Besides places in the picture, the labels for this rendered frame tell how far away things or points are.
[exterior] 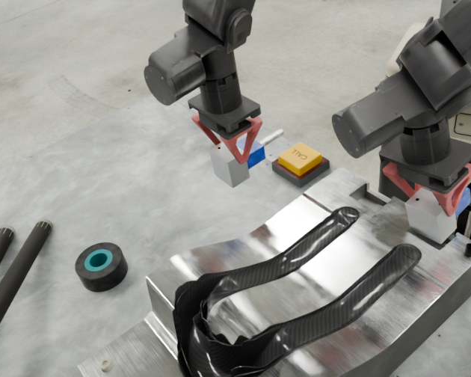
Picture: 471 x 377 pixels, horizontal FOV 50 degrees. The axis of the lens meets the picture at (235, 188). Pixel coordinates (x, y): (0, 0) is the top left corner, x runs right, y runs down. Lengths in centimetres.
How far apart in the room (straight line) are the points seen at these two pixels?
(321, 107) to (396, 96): 207
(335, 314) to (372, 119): 26
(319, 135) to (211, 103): 173
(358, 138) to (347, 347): 24
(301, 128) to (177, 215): 161
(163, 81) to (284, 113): 199
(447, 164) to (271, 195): 39
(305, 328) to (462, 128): 57
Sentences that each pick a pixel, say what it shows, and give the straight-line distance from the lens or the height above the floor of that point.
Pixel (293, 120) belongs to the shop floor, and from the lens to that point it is 255.
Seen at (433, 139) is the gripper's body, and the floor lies 106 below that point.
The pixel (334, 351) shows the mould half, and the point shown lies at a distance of 60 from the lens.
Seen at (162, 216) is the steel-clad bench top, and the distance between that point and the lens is 94.
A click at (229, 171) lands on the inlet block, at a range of 78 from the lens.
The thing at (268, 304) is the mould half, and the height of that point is 92.
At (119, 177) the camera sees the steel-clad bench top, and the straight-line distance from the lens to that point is 107.
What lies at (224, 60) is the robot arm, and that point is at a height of 112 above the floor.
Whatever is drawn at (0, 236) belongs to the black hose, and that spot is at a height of 83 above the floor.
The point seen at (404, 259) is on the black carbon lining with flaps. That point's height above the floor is 88.
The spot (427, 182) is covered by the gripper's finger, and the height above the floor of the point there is 101.
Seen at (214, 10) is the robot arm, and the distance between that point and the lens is 62.
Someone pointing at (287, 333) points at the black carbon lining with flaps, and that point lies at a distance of 61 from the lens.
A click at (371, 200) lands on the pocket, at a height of 86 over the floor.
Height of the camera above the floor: 143
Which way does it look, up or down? 41 degrees down
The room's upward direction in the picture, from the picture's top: 11 degrees counter-clockwise
